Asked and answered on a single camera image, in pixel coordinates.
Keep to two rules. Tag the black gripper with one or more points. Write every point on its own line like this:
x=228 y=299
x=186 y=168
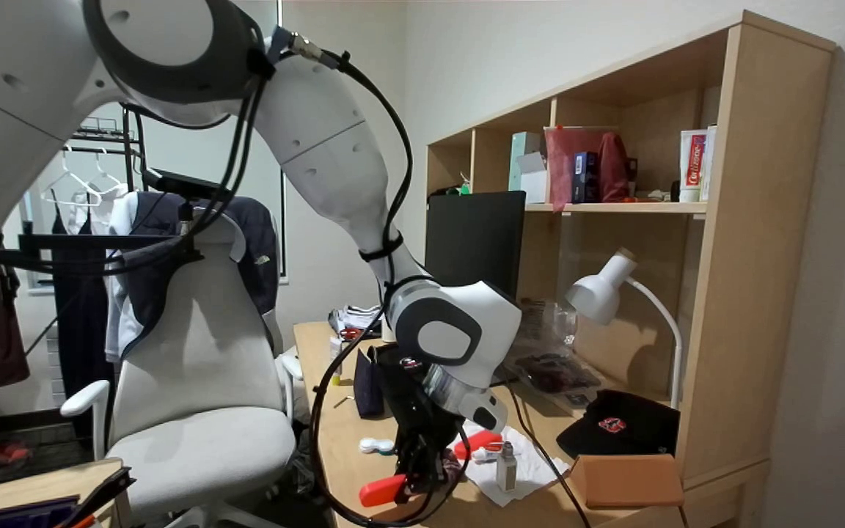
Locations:
x=432 y=429

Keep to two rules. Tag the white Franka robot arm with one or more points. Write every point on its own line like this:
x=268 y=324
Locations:
x=337 y=148

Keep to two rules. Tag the white contact lens case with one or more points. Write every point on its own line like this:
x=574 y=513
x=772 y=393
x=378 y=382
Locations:
x=378 y=445

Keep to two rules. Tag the small clear bottle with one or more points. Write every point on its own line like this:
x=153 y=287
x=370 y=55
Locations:
x=505 y=469

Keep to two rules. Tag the navy zip pouch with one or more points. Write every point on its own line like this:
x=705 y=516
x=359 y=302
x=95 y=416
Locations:
x=369 y=391

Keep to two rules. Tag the clear plastic bag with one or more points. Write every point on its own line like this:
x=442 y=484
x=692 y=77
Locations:
x=560 y=375

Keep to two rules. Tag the brown cardboard box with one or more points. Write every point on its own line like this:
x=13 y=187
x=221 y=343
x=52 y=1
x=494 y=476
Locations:
x=629 y=479

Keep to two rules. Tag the black cap red logo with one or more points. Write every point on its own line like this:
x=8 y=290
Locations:
x=629 y=426

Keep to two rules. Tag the white office chair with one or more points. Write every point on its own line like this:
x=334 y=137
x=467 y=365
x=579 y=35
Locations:
x=197 y=448

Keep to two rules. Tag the black computer monitor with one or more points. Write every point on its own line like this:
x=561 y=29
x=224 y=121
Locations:
x=472 y=239

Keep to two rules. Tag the white desk lamp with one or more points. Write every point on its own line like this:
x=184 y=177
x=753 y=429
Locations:
x=601 y=290

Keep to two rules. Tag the small green item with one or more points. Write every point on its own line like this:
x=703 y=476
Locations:
x=466 y=183

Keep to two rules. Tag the small white box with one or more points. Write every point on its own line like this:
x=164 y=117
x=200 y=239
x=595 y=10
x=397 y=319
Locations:
x=535 y=184

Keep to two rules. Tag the teal box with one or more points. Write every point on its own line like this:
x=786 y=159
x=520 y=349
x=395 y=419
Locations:
x=523 y=156

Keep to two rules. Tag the navy jacket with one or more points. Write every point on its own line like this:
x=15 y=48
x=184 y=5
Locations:
x=149 y=283

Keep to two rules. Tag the dark can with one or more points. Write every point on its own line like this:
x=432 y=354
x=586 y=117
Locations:
x=589 y=177

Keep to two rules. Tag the white shirt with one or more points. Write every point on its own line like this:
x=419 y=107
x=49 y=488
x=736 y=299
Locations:
x=118 y=324

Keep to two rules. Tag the red bag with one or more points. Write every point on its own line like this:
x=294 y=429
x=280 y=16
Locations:
x=566 y=156

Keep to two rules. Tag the black trousers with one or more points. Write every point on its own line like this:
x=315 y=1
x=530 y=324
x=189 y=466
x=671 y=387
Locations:
x=80 y=324

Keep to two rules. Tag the black tray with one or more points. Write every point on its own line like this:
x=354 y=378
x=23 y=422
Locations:
x=52 y=441

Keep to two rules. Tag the blue fabric item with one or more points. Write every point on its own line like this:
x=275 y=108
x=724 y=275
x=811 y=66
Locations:
x=32 y=513

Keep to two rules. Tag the wooden shelf unit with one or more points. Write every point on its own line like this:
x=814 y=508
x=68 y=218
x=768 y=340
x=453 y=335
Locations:
x=764 y=243

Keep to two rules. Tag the white and red box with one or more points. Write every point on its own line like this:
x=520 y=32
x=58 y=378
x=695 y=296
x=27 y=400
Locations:
x=698 y=162

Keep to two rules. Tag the black clothes rack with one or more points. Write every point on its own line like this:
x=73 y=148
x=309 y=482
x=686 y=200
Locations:
x=80 y=240

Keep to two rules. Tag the small red item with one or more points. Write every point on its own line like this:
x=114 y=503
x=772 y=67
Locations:
x=2 y=451

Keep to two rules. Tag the white clothes hanger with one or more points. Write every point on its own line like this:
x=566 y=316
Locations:
x=68 y=168
x=105 y=177

